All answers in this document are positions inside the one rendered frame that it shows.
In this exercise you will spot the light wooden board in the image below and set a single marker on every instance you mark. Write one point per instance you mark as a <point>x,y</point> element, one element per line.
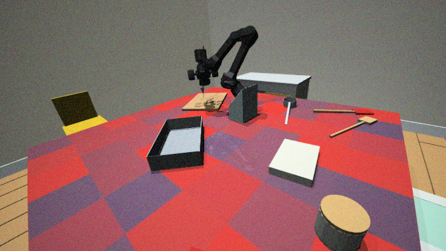
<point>210,101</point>

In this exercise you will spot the white cylinder with tan lid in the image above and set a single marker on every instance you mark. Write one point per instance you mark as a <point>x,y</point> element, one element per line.
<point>341,223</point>

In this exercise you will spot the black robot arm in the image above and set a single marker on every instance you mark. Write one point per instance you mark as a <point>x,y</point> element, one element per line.
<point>248,35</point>

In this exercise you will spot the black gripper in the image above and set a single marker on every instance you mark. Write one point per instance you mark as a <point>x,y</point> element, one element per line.
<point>191,74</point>

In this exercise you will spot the grey saucepan with long handle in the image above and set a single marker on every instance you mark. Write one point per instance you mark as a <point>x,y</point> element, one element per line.
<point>289,102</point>

